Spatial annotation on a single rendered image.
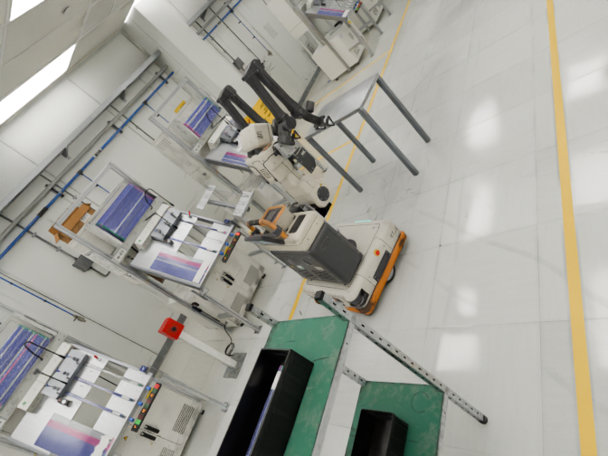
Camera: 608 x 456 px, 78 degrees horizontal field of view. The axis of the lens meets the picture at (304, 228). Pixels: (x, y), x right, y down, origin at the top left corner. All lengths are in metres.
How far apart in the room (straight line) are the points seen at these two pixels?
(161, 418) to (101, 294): 2.04
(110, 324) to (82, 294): 0.48
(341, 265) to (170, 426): 2.06
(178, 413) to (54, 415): 0.91
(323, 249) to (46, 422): 2.31
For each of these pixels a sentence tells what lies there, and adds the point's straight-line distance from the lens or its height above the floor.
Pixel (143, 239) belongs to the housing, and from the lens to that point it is 3.76.
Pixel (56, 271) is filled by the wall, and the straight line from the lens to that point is 5.13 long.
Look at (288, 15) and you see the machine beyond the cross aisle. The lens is 7.21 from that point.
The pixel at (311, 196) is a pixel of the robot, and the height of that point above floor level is 0.79.
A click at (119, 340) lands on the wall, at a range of 5.20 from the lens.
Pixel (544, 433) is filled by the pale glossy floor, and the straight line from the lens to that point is 1.96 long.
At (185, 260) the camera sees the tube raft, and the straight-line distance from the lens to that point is 3.58.
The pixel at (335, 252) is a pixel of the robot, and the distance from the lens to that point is 2.44.
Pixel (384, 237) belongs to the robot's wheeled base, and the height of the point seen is 0.24.
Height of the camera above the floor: 1.77
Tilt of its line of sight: 25 degrees down
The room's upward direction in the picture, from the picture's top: 50 degrees counter-clockwise
